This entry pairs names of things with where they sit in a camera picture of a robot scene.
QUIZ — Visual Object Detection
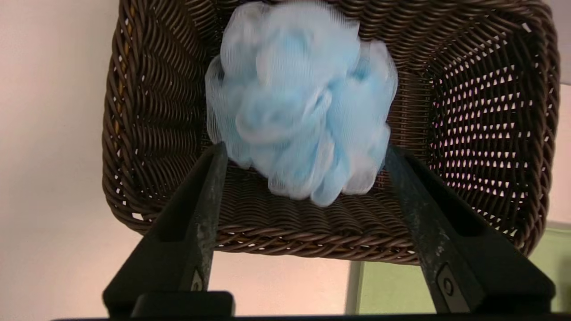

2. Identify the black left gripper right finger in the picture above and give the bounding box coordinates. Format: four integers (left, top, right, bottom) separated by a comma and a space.
385, 145, 556, 313

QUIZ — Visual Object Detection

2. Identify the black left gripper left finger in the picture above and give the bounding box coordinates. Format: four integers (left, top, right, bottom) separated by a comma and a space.
103, 142, 235, 318

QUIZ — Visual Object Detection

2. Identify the light blue mesh bath loofah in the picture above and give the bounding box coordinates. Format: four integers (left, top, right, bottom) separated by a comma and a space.
205, 0, 398, 207

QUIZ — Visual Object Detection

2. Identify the dark brown wicker basket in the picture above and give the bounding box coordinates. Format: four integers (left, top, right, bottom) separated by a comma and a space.
102, 0, 560, 264

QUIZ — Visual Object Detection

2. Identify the light green plastic tray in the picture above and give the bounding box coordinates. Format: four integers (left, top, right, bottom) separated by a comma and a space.
346, 227, 571, 315

